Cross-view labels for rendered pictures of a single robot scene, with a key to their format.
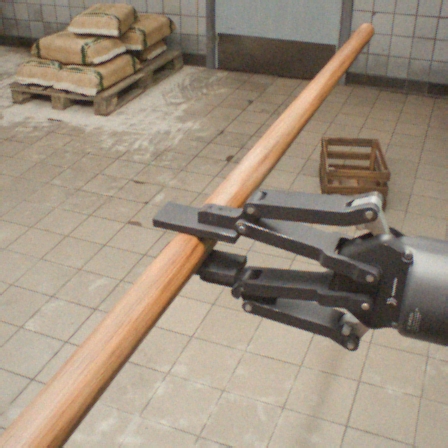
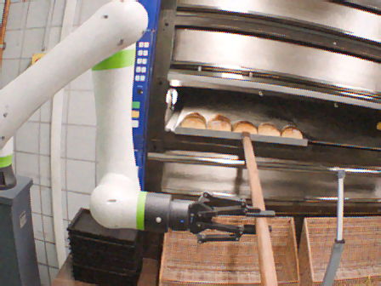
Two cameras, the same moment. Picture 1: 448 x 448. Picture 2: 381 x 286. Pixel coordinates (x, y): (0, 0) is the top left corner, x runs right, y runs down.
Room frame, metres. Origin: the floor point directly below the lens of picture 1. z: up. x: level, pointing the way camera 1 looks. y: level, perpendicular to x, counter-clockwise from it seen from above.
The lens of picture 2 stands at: (1.46, -0.55, 1.62)
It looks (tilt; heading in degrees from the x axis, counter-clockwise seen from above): 12 degrees down; 160
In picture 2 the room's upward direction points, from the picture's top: 5 degrees clockwise
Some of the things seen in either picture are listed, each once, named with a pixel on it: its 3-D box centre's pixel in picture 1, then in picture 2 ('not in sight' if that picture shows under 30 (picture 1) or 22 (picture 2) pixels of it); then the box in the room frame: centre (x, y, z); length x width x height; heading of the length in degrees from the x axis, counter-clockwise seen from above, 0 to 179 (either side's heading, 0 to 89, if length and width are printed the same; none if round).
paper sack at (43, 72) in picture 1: (57, 64); not in sight; (4.29, 1.17, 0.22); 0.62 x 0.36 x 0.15; 163
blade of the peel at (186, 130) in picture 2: not in sight; (243, 128); (-0.67, 0.46, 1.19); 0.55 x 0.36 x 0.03; 68
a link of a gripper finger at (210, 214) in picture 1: (231, 208); (250, 206); (0.41, -0.01, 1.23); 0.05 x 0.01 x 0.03; 68
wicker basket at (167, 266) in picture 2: not in sight; (230, 262); (-0.30, 0.31, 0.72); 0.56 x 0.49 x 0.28; 70
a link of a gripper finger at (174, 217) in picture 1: (199, 222); (260, 214); (0.42, 0.01, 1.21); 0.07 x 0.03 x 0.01; 68
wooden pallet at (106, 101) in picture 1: (102, 75); not in sight; (4.50, 0.89, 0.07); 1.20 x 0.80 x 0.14; 158
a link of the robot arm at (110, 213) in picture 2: not in sight; (116, 206); (0.29, -0.29, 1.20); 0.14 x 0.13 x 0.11; 68
